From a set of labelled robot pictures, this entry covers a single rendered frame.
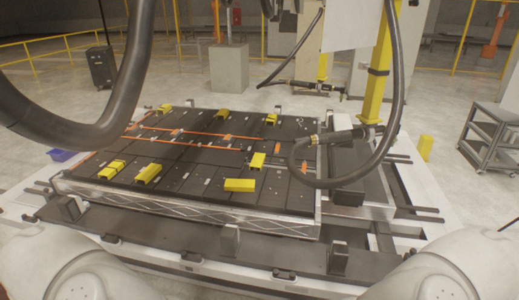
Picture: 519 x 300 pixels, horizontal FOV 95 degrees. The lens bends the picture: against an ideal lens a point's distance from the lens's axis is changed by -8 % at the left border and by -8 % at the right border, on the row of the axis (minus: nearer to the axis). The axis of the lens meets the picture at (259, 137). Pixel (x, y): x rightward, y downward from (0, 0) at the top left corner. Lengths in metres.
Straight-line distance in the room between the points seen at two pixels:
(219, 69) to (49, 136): 5.71
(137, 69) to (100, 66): 6.81
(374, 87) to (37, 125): 0.99
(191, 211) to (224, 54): 4.76
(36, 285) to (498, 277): 0.70
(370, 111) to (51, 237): 1.03
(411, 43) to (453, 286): 5.61
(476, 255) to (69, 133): 0.59
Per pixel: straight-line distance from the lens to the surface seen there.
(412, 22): 5.88
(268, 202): 1.34
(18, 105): 0.31
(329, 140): 1.06
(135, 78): 0.37
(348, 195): 1.34
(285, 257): 1.29
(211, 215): 1.37
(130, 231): 1.52
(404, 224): 1.66
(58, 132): 0.33
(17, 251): 0.59
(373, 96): 1.09
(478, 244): 0.57
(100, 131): 0.35
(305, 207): 1.33
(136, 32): 0.38
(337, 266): 1.22
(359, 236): 1.59
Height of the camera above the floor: 1.90
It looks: 28 degrees down
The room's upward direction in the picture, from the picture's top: straight up
